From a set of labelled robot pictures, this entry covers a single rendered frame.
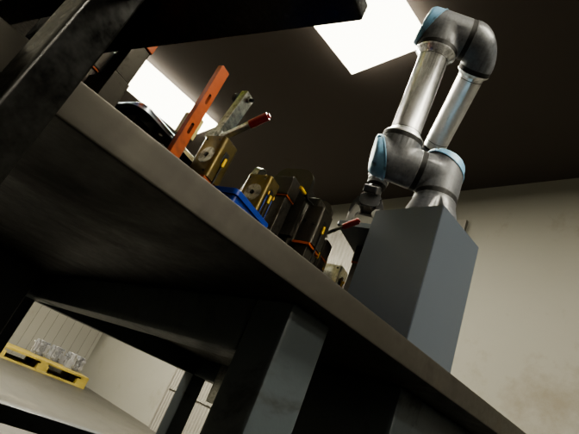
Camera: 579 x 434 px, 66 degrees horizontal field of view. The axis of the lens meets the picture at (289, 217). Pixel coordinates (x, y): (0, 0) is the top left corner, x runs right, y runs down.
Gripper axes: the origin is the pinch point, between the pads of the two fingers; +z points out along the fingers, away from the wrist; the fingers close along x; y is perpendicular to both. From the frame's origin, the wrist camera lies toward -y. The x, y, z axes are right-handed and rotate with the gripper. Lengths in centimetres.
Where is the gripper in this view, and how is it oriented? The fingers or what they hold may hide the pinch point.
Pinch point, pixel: (359, 227)
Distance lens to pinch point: 151.8
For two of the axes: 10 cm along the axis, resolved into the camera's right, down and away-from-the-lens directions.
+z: -3.7, 8.4, -4.1
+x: -9.2, -2.5, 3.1
